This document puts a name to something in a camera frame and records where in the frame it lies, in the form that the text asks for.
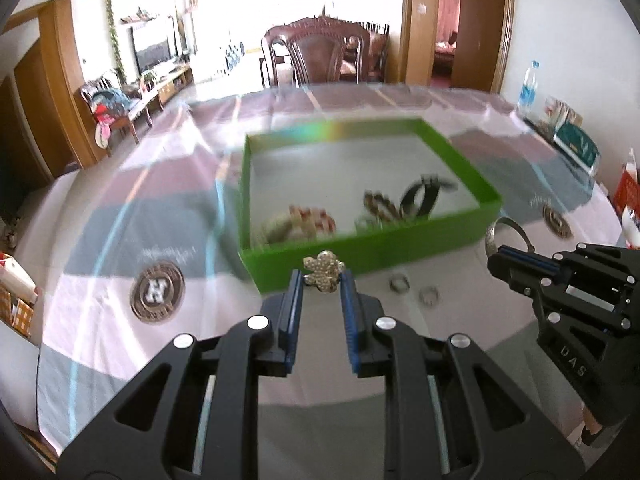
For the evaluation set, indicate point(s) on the clear water bottle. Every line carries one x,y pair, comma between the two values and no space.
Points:
528,92

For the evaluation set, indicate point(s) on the small cardboard boxes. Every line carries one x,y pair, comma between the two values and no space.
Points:
560,110

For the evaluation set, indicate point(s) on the carved wooden dining chair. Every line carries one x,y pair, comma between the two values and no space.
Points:
320,55

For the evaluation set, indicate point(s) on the person's left hand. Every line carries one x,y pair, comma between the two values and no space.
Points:
592,427

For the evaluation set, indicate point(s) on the wooden armchair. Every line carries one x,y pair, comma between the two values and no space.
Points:
137,110

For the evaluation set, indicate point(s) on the flat screen television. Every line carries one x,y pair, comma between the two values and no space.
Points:
152,50

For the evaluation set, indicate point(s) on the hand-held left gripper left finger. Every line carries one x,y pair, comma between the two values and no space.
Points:
292,310

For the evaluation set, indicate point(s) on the leopard pattern hair clip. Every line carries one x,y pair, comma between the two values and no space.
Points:
382,206

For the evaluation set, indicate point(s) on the red and white bag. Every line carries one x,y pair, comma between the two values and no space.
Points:
17,295

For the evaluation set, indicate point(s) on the pile of clothes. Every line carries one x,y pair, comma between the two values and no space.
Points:
107,110

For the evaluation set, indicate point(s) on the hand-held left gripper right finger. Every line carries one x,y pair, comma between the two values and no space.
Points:
350,320

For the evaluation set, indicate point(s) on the green hanging vine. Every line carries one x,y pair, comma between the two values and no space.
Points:
114,30

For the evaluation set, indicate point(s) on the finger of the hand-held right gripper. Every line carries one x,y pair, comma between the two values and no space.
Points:
510,274
530,256

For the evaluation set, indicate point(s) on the wooden television cabinet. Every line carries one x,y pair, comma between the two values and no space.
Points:
172,82

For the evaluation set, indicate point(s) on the silver bangle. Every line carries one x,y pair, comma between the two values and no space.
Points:
492,232

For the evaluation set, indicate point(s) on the green cardboard box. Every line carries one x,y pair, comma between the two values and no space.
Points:
400,255

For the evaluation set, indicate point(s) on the red box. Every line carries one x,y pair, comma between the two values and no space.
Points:
629,195

